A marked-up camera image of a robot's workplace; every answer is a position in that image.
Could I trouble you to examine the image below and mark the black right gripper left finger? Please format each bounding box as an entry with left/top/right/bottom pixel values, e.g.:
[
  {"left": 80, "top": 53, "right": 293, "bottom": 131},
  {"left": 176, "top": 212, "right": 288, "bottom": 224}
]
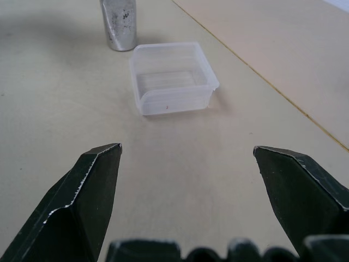
[{"left": 0, "top": 142, "right": 123, "bottom": 262}]

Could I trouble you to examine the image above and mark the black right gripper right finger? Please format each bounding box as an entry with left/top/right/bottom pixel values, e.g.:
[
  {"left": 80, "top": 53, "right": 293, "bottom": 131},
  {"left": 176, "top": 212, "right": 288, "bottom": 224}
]
[{"left": 252, "top": 145, "right": 349, "bottom": 257}]

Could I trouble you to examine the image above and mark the silver metal cylinder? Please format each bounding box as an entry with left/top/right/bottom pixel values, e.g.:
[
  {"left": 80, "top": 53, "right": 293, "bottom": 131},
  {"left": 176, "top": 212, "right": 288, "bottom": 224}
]
[{"left": 99, "top": 0, "right": 137, "bottom": 52}]

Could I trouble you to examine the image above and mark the clear plastic square container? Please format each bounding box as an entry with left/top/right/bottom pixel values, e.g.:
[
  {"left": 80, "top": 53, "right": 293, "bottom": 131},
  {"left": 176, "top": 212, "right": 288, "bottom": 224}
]
[{"left": 129, "top": 41, "right": 220, "bottom": 118}]

